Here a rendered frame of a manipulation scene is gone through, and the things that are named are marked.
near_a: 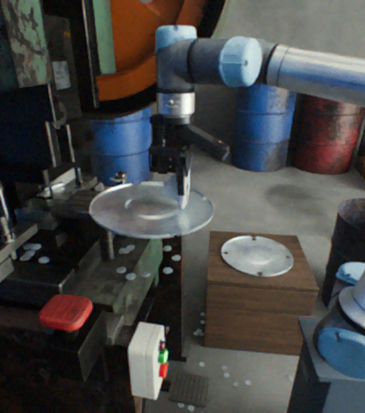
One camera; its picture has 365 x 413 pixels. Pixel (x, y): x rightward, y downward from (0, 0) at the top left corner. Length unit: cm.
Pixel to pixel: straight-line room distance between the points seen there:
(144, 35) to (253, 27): 295
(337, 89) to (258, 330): 98
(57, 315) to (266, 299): 91
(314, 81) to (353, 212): 118
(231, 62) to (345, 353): 54
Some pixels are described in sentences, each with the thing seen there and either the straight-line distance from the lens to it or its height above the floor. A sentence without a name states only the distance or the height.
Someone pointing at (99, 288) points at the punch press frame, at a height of 65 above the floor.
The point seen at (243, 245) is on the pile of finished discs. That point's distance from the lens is 145.
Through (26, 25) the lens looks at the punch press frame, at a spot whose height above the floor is 114.
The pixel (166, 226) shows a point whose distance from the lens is 69.
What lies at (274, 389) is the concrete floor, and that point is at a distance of 140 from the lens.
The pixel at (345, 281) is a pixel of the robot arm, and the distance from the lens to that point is 80.
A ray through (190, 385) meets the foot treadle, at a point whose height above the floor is 16.
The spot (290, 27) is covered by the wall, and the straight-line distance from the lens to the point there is 398.
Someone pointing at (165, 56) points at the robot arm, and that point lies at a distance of 65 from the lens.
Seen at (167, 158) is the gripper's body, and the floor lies 91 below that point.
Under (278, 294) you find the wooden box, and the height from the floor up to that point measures 31.
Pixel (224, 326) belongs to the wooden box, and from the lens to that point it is 139.
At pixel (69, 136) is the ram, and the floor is 95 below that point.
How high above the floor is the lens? 111
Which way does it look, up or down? 27 degrees down
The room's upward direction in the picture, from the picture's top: straight up
